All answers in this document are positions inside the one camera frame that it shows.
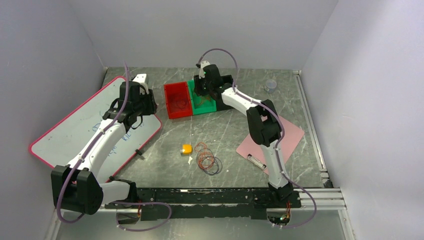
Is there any small clear jar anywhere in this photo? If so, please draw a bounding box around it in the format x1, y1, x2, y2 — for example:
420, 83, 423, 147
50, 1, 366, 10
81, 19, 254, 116
264, 79, 278, 94

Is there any thin purple cable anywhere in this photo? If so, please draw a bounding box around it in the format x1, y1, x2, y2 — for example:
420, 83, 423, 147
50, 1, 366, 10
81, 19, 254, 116
174, 95, 190, 111

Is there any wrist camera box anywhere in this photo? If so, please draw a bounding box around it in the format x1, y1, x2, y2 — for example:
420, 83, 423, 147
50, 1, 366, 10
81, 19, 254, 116
132, 73, 149, 94
196, 60, 211, 71

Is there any orange cable bundle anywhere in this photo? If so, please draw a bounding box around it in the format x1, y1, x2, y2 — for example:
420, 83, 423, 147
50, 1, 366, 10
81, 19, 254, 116
194, 142, 216, 171

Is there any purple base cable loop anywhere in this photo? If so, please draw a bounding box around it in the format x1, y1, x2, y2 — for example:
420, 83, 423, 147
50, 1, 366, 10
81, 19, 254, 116
115, 201, 172, 233

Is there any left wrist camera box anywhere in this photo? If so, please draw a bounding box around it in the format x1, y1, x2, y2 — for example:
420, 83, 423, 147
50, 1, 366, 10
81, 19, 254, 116
132, 73, 149, 94

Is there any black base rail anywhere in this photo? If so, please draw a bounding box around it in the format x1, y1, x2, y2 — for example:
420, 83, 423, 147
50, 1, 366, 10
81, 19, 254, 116
105, 187, 302, 221

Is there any pink clipboard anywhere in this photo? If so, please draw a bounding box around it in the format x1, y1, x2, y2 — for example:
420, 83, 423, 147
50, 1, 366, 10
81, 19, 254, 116
236, 116, 305, 165

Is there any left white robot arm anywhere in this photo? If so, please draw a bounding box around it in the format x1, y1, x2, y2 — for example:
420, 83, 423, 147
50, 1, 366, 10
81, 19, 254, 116
50, 79, 158, 215

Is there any pink framed whiteboard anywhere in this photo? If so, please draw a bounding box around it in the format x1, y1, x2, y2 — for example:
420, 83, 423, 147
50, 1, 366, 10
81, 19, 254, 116
29, 76, 162, 183

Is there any red plastic bin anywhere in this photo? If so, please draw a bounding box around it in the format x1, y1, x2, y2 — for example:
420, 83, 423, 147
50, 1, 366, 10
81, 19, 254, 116
163, 81, 193, 119

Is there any yellow cube block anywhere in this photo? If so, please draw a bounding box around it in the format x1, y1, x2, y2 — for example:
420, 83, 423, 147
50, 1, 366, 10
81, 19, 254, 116
180, 144, 193, 156

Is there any black plastic bin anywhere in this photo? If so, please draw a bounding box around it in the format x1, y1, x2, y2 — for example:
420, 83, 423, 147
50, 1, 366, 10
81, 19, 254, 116
216, 74, 234, 112

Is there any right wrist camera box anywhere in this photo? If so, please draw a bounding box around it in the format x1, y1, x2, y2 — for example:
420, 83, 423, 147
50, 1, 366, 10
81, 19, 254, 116
196, 60, 211, 71

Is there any green plastic bin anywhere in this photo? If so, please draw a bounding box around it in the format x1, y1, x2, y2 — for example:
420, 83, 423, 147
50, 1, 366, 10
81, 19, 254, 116
187, 79, 217, 115

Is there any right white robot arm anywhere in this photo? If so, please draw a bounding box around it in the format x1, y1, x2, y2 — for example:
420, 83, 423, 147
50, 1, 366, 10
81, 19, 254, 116
194, 61, 294, 207

